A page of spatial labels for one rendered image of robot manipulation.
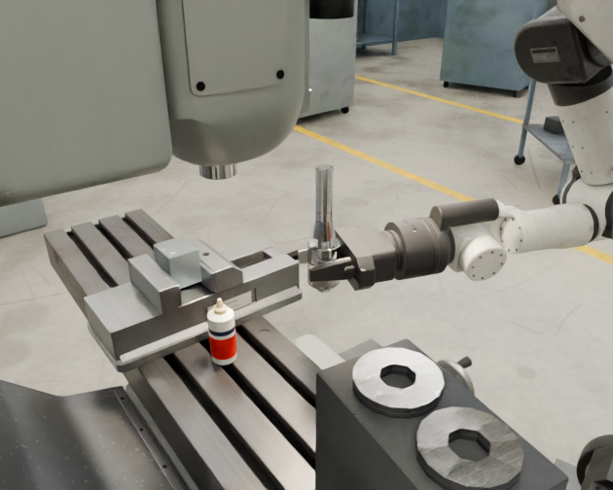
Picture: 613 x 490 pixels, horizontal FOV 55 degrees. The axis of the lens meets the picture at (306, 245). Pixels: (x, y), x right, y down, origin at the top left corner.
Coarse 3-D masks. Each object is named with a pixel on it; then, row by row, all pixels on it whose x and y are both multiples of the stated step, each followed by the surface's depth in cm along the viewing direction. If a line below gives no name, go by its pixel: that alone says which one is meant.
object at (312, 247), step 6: (312, 240) 83; (336, 240) 83; (312, 246) 81; (318, 246) 81; (324, 246) 81; (330, 246) 81; (336, 246) 81; (312, 252) 81; (318, 252) 81; (324, 252) 80; (330, 252) 81; (336, 252) 81
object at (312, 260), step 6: (312, 258) 82; (318, 258) 81; (324, 258) 81; (330, 258) 81; (336, 258) 82; (312, 264) 82; (312, 282) 84; (318, 282) 83; (324, 282) 83; (330, 282) 83; (336, 282) 84; (318, 288) 83; (324, 288) 83; (330, 288) 83
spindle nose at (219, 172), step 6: (204, 168) 71; (210, 168) 70; (216, 168) 70; (222, 168) 70; (228, 168) 71; (234, 168) 72; (204, 174) 71; (210, 174) 71; (216, 174) 71; (222, 174) 71; (228, 174) 71; (234, 174) 72
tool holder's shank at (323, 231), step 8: (320, 168) 77; (328, 168) 77; (320, 176) 76; (328, 176) 76; (320, 184) 77; (328, 184) 77; (320, 192) 78; (328, 192) 78; (320, 200) 78; (328, 200) 78; (320, 208) 79; (328, 208) 79; (320, 216) 79; (328, 216) 79; (320, 224) 80; (328, 224) 80; (320, 232) 80; (328, 232) 80; (320, 240) 81; (328, 240) 81
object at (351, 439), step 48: (336, 384) 58; (384, 384) 57; (432, 384) 57; (336, 432) 59; (384, 432) 53; (432, 432) 51; (480, 432) 51; (336, 480) 62; (384, 480) 52; (432, 480) 48; (480, 480) 47; (528, 480) 48
